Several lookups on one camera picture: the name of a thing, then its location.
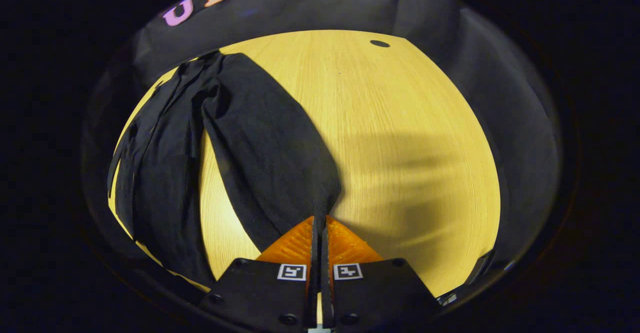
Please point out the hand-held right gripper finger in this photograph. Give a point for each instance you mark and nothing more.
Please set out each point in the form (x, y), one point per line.
(325, 283)
(313, 283)

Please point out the black button shirt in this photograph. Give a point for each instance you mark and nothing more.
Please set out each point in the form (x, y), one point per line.
(270, 148)

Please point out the round dark table grommet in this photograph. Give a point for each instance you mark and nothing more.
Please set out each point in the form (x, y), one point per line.
(379, 43)

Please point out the black backdrop cloth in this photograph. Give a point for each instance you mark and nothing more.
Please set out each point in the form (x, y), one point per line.
(310, 8)

